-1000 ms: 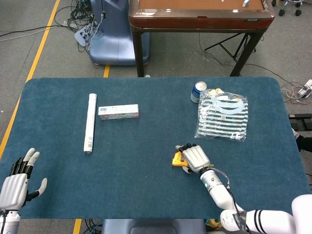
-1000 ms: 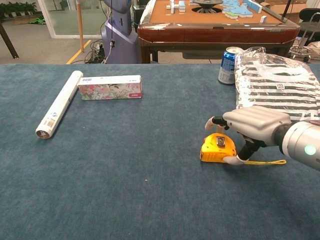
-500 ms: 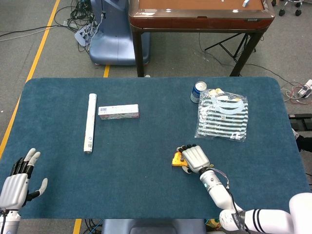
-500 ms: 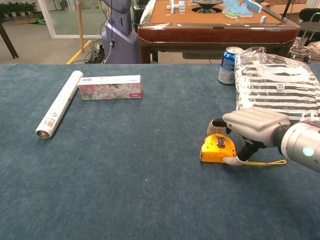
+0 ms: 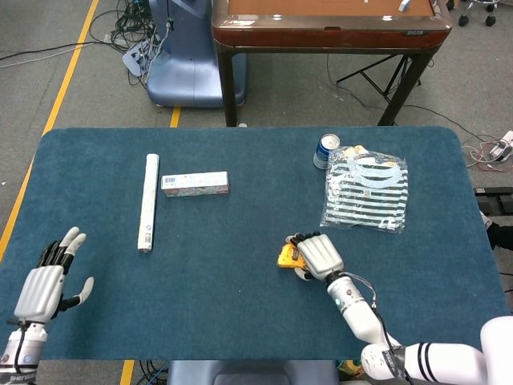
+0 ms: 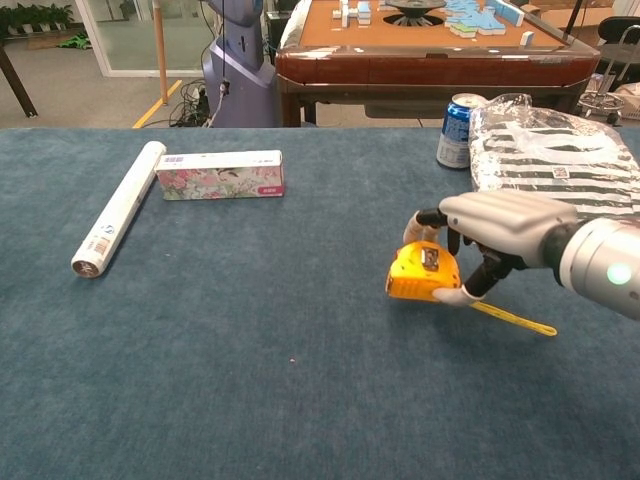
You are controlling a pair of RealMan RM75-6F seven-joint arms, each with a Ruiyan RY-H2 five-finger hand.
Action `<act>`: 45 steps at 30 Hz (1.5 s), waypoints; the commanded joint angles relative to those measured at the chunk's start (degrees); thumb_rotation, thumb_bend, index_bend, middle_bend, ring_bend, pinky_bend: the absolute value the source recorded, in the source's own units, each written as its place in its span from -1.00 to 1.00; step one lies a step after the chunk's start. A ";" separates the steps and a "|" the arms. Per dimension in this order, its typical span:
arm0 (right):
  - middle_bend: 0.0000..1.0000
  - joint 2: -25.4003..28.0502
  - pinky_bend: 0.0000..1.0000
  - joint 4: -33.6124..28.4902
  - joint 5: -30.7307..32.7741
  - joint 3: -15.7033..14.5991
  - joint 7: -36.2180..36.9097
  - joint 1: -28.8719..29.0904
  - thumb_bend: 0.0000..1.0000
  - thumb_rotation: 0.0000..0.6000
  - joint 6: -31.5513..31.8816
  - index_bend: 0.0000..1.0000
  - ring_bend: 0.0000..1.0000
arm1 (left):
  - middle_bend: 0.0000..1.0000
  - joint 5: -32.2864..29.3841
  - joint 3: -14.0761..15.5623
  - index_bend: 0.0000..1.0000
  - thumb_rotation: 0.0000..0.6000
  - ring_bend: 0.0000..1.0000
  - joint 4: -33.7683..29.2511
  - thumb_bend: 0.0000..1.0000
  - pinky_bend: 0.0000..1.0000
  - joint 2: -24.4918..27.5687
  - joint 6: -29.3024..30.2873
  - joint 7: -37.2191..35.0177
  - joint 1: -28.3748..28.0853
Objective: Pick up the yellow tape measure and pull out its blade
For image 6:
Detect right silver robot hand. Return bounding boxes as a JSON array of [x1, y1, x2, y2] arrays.
[[402, 189, 581, 307]]

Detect yellow tape measure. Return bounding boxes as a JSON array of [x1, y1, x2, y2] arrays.
[[384, 240, 559, 338]]

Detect striped shirt in plastic bag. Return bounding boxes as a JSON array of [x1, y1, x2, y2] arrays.
[[468, 92, 640, 221]]

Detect blue drink can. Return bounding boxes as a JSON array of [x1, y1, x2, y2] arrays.
[[435, 92, 489, 170]]

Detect brown mahjong table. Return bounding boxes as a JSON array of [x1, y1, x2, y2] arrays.
[[273, 0, 601, 129]]

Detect black office chair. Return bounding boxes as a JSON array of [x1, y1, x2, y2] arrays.
[[577, 14, 640, 126]]

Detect pile of blue mahjong tiles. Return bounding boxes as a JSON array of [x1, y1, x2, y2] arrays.
[[444, 0, 526, 40]]

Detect black mahjong table centre dial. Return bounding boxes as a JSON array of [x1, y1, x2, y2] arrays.
[[382, 0, 449, 27]]

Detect cluster of standing mahjong tiles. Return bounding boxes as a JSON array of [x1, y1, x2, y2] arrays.
[[332, 0, 374, 27]]

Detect floral tissue box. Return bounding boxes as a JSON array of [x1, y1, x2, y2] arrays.
[[154, 149, 286, 202]]

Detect blue felt table mat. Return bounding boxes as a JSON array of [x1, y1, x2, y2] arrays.
[[0, 127, 640, 480]]

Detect wooden pole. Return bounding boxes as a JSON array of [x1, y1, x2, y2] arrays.
[[152, 0, 170, 106]]

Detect white paper roll tube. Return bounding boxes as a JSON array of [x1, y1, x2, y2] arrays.
[[70, 140, 168, 279]]

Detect dark wooden table leg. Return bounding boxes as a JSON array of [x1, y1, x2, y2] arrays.
[[0, 44, 39, 119]]

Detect potted green plants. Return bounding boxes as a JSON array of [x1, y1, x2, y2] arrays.
[[0, 2, 76, 36]]

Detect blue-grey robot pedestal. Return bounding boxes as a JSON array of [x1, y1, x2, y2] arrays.
[[201, 0, 277, 129]]

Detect hanging black cable with plug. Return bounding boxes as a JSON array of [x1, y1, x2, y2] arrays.
[[218, 0, 232, 97]]

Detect tangle of floor cables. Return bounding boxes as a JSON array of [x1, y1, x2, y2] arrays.
[[168, 79, 212, 129]]

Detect white glass door frame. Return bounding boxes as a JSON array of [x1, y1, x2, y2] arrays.
[[74, 0, 211, 79]]

